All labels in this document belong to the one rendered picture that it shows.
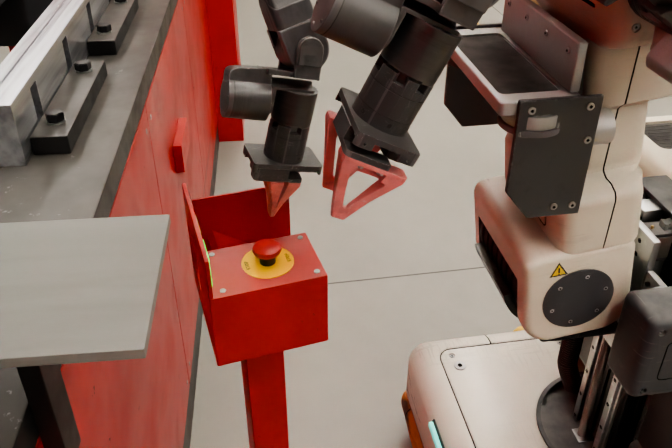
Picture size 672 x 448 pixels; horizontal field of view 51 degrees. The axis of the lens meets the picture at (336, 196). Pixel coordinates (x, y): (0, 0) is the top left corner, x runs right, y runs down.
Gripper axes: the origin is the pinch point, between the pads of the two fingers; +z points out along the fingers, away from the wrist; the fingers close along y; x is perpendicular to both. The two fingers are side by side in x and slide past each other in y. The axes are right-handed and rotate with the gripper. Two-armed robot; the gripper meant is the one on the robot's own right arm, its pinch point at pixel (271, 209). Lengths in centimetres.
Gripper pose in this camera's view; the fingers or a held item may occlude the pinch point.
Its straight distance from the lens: 104.1
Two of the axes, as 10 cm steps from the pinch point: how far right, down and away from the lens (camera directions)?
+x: 3.4, 5.1, -7.9
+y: -9.1, -0.3, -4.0
